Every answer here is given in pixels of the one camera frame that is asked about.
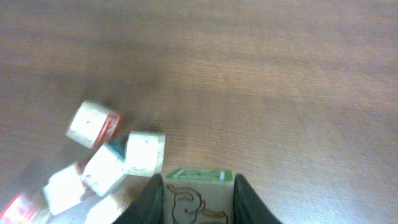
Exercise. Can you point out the wooden block back red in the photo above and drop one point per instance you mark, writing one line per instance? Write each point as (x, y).
(22, 209)

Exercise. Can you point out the wooden block blue number 5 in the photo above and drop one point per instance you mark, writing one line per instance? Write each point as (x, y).
(104, 209)

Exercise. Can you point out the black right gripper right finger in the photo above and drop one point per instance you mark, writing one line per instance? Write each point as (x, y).
(248, 207)

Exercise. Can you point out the wooden block teal side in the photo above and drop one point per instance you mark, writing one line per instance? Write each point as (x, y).
(142, 152)

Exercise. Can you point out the wooden block green letter B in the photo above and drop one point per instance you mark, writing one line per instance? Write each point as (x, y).
(198, 195)

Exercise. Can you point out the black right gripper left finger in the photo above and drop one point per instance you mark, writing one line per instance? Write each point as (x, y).
(148, 207)

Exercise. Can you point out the wooden block red edge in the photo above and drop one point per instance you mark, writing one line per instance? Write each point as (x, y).
(65, 189)

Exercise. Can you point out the wooden block red letter E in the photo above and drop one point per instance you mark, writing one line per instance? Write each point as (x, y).
(93, 124)

